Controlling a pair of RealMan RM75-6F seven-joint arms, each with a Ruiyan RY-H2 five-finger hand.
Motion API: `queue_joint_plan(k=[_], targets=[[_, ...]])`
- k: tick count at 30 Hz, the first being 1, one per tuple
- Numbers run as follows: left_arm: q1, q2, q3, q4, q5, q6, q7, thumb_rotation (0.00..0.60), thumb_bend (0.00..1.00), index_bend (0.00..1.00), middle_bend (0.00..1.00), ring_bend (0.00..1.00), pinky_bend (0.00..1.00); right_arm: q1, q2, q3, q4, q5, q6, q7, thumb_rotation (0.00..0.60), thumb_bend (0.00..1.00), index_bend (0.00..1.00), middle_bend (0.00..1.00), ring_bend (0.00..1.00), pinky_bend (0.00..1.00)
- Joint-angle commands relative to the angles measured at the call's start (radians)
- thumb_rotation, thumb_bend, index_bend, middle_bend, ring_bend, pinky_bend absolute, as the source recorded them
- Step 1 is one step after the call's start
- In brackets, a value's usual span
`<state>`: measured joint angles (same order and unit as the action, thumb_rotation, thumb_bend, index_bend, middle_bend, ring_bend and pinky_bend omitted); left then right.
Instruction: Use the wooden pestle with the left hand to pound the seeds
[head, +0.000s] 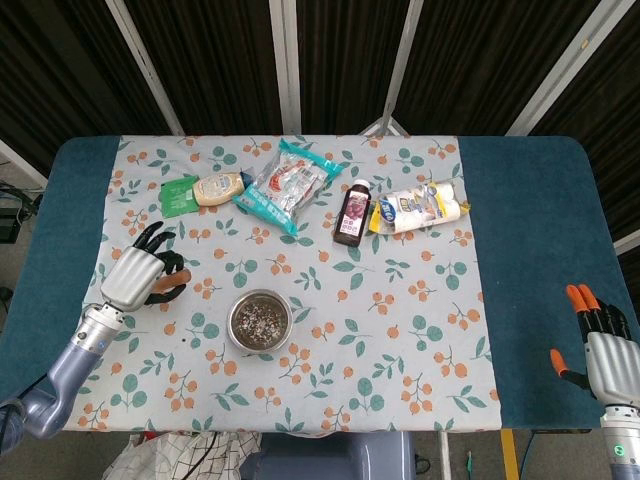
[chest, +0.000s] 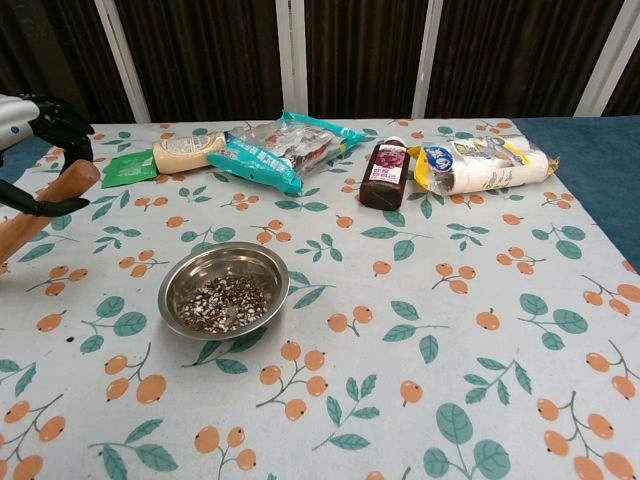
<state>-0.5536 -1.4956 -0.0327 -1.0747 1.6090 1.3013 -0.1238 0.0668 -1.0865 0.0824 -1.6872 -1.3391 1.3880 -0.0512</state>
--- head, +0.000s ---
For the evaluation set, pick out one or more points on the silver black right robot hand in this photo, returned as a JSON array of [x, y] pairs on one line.
[[612, 360]]

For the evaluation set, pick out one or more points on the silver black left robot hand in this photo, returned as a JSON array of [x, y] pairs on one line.
[[132, 277]]

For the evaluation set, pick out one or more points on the wooden rolling pin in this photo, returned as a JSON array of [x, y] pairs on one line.
[[177, 279]]

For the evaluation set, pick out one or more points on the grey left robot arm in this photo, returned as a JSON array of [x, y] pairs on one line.
[[65, 370]]

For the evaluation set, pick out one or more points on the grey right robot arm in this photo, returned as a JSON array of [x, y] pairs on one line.
[[625, 450]]

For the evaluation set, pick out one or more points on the stainless steel bowl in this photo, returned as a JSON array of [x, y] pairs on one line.
[[234, 330]]

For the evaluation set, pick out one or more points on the brown and white seeds pile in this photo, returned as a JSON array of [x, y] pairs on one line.
[[260, 322]]

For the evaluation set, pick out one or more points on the green sachet packet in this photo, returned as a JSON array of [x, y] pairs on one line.
[[175, 198]]

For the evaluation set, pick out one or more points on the cream squeeze sauce bottle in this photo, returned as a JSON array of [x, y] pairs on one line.
[[220, 187]]

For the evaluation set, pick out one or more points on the black electronic equipment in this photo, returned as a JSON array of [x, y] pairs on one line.
[[12, 220]]

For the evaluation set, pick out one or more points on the teal felt table cover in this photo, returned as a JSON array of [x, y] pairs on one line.
[[525, 225]]

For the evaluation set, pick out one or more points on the teal snack bag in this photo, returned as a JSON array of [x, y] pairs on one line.
[[285, 185]]

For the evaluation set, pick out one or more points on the white patterned cloth bag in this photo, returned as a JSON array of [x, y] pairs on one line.
[[170, 457]]

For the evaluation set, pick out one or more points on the dark juice bottle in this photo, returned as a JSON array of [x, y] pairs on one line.
[[352, 220]]

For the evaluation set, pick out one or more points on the white rolls in yellow pack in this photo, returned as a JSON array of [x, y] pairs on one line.
[[425, 207]]

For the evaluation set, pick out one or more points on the orange fruit print tablecloth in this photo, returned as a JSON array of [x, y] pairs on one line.
[[380, 250]]

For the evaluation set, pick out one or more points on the blue grey robot torso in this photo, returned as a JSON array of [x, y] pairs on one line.
[[330, 457]]

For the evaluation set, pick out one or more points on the white metal frame bar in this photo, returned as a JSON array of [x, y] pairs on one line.
[[22, 162], [627, 242]]

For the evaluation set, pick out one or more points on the white partition frame post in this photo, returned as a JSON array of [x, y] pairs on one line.
[[401, 65], [144, 67], [563, 65], [287, 65]]

